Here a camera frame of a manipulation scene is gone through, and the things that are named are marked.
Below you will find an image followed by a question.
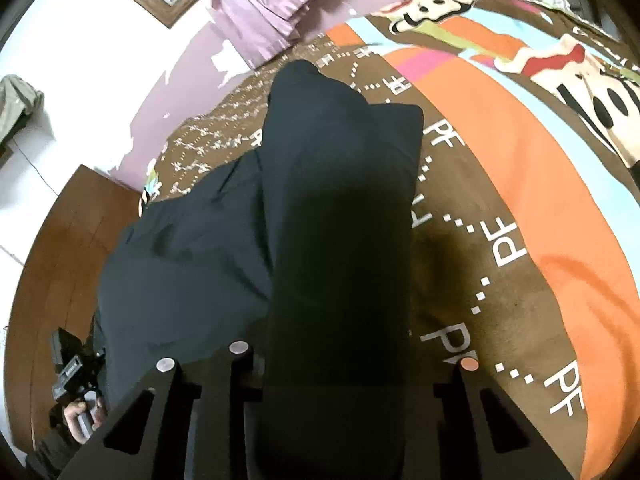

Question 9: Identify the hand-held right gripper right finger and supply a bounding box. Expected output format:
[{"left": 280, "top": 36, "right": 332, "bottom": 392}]
[{"left": 405, "top": 355, "right": 576, "bottom": 480}]

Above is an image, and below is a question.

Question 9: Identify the black garment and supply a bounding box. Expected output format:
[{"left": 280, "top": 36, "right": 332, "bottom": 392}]
[{"left": 94, "top": 59, "right": 426, "bottom": 480}]

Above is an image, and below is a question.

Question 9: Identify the thin wall cable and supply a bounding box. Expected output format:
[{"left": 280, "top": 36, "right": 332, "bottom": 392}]
[{"left": 11, "top": 136, "right": 62, "bottom": 197}]

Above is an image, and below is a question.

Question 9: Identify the person's left hand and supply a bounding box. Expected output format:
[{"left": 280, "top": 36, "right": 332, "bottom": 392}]
[{"left": 62, "top": 393, "right": 109, "bottom": 444}]

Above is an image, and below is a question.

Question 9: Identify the wooden headboard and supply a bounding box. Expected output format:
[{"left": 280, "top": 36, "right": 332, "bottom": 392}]
[{"left": 7, "top": 164, "right": 151, "bottom": 461}]

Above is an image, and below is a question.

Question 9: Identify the printed cartoon blanket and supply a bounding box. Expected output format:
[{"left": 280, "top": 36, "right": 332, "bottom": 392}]
[{"left": 137, "top": 0, "right": 640, "bottom": 480}]

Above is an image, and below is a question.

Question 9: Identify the purple tied curtain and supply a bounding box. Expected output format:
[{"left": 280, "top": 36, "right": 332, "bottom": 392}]
[{"left": 196, "top": 0, "right": 352, "bottom": 69}]

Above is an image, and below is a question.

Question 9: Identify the grey-green hanging garment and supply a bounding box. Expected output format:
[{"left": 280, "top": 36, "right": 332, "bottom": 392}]
[{"left": 0, "top": 74, "right": 45, "bottom": 153}]

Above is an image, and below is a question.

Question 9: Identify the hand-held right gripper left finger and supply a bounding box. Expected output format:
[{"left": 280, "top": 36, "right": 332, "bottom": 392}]
[{"left": 60, "top": 341, "right": 264, "bottom": 480}]

